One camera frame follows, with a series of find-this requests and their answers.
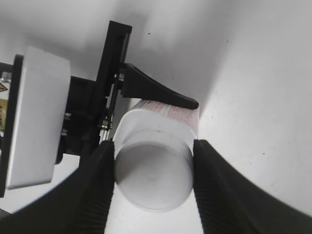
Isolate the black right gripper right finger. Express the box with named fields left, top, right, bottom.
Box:
left=193, top=139, right=312, bottom=234

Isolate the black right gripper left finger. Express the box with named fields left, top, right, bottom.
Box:
left=0, top=140, right=115, bottom=234

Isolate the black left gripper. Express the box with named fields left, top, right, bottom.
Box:
left=60, top=21, right=199, bottom=156

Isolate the white bottle cap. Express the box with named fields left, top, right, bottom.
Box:
left=115, top=130, right=194, bottom=212

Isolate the white yili changqing yogurt bottle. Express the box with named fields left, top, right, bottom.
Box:
left=113, top=100, right=200, bottom=152

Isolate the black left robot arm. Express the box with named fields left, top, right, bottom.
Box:
left=0, top=21, right=199, bottom=195

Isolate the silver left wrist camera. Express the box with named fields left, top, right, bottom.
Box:
left=2, top=47, right=71, bottom=190

